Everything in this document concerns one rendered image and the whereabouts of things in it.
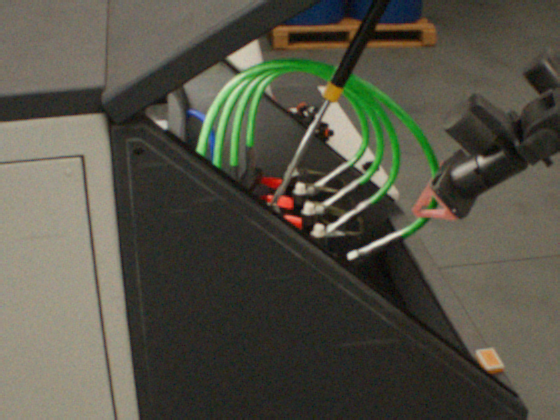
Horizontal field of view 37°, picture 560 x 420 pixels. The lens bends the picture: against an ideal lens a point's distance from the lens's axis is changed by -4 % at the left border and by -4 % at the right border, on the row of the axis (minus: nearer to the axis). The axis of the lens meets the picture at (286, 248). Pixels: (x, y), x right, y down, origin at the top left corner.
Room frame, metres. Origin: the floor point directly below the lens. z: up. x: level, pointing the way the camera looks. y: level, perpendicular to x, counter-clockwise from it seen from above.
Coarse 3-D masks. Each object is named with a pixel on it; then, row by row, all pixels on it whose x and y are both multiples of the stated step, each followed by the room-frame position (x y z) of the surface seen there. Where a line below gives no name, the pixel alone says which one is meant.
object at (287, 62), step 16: (272, 64) 1.20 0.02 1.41; (288, 64) 1.19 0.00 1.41; (304, 64) 1.19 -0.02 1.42; (320, 64) 1.18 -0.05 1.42; (240, 80) 1.20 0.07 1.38; (352, 80) 1.17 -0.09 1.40; (224, 96) 1.21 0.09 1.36; (384, 96) 1.16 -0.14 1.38; (400, 112) 1.16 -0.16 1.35; (208, 128) 1.22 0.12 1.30; (416, 128) 1.15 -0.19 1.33; (432, 160) 1.15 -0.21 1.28; (432, 176) 1.15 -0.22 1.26; (432, 208) 1.14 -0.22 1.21; (416, 224) 1.15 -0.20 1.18
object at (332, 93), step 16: (384, 0) 0.94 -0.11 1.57; (368, 16) 0.94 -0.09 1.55; (368, 32) 0.93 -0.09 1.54; (352, 48) 0.93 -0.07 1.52; (352, 64) 0.93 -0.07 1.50; (336, 80) 0.93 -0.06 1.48; (336, 96) 0.93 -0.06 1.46; (320, 112) 0.94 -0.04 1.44; (304, 144) 0.93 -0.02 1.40; (288, 176) 0.93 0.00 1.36
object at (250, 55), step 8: (256, 40) 1.60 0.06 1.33; (248, 48) 1.60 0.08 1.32; (256, 48) 1.60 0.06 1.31; (232, 56) 1.59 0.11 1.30; (240, 56) 1.59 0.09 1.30; (248, 56) 1.60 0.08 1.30; (256, 56) 1.60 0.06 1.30; (232, 64) 1.59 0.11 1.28; (240, 64) 1.59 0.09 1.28; (248, 64) 1.60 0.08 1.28; (256, 64) 1.60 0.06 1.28; (272, 96) 1.61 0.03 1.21
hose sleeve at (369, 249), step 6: (390, 234) 1.17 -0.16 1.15; (396, 234) 1.16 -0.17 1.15; (384, 240) 1.16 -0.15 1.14; (390, 240) 1.16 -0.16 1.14; (396, 240) 1.15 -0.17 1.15; (402, 240) 1.15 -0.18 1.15; (366, 246) 1.17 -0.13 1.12; (372, 246) 1.16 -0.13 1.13; (378, 246) 1.16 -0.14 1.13; (384, 246) 1.16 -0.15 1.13; (390, 246) 1.16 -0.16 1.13; (360, 252) 1.17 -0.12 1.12; (366, 252) 1.16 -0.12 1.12; (372, 252) 1.16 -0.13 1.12; (360, 258) 1.16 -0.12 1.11; (366, 258) 1.17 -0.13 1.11
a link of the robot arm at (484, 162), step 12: (492, 144) 1.06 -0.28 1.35; (504, 144) 1.06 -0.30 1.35; (480, 156) 1.08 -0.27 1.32; (492, 156) 1.07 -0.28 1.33; (504, 156) 1.05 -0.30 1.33; (516, 156) 1.06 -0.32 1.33; (480, 168) 1.08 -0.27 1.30; (492, 168) 1.06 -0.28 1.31; (504, 168) 1.05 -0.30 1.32; (516, 168) 1.05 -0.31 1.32; (492, 180) 1.07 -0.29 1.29; (504, 180) 1.07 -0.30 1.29
